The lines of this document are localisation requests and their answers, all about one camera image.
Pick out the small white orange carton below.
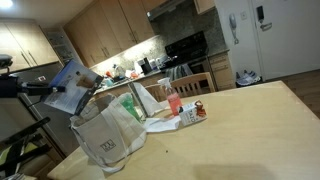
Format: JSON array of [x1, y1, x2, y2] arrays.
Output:
[[178, 100, 208, 128]]

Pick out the steel range hood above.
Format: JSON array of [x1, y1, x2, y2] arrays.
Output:
[[146, 0, 194, 23]]

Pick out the light wooden wall cabinets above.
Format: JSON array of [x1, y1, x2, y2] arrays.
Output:
[[63, 0, 158, 69]]

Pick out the stainless steel refrigerator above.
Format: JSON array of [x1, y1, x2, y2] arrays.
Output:
[[11, 61, 81, 158]]

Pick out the wooden base cabinet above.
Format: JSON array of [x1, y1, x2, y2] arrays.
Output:
[[208, 49, 236, 92]]

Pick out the white blue sneaker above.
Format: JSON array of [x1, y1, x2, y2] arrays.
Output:
[[235, 71, 254, 87], [248, 69, 262, 83]]

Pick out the black kitchen stove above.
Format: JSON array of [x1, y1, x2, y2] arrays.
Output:
[[159, 30, 212, 84]]

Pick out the yellow green cloth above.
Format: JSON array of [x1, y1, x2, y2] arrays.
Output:
[[0, 141, 38, 168]]

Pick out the black door lock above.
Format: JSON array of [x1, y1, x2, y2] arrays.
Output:
[[255, 5, 265, 22]]

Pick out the white door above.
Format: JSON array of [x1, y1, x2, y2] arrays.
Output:
[[248, 0, 320, 81]]

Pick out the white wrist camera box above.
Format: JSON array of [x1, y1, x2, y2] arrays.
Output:
[[0, 54, 14, 68]]

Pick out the white countertop container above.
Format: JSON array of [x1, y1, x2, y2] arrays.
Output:
[[149, 58, 164, 69]]

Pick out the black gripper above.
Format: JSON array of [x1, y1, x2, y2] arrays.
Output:
[[0, 74, 67, 100]]

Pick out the light wooden wall cabinet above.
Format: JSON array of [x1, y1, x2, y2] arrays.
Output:
[[193, 0, 216, 15]]

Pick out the black countertop appliance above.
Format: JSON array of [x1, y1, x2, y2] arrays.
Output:
[[141, 58, 153, 75]]

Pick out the blue drink mix box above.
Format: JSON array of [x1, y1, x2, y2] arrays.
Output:
[[43, 59, 105, 116]]

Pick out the silver door handle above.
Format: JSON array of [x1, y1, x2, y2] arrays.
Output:
[[259, 22, 273, 33]]

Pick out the grey wall phone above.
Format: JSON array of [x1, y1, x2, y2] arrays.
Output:
[[228, 13, 240, 45]]

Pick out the teal countertop dish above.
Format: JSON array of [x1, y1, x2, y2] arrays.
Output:
[[104, 77, 116, 88]]

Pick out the open kitchen shelf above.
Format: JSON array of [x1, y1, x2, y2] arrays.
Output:
[[44, 28, 84, 69]]

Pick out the silver metal pole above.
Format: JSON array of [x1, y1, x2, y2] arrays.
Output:
[[128, 82, 149, 119]]

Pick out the light wooden cabinets above fridge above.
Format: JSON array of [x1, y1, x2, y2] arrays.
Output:
[[0, 19, 61, 75]]

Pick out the white paper sheet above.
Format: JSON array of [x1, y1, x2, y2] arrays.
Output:
[[143, 114, 182, 134]]

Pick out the green clear plastic packet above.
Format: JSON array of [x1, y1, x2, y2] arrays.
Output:
[[118, 92, 143, 124]]

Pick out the beige canvas tote bag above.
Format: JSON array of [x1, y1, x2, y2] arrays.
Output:
[[69, 94, 148, 174]]

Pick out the spray bottle with pink liquid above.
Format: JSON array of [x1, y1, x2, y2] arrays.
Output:
[[157, 77, 184, 117]]

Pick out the striped dish towel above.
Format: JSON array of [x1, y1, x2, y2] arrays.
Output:
[[166, 63, 194, 83]]

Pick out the wooden chair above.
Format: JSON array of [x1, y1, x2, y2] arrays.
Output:
[[169, 71, 216, 98], [144, 83, 168, 103]]

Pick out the black tripod stand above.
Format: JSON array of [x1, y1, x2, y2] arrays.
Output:
[[0, 116, 53, 178]]

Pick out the clear glass countertop jar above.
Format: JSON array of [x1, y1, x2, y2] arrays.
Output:
[[113, 64, 126, 79]]

